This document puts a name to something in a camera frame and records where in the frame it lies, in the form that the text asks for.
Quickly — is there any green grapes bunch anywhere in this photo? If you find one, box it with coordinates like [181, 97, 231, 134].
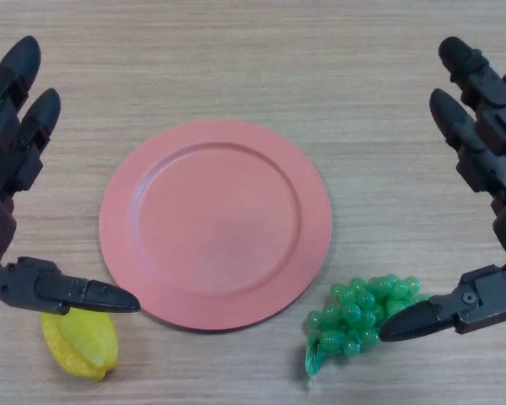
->
[304, 274, 434, 378]

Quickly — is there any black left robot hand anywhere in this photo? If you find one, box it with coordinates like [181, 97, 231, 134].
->
[0, 35, 142, 316]

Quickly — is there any yellow starfruit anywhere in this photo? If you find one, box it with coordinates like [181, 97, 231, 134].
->
[40, 308, 121, 371]

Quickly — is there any pink round plate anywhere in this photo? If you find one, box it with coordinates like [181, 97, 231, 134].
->
[98, 119, 333, 332]

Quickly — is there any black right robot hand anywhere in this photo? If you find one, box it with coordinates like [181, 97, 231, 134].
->
[377, 36, 506, 343]

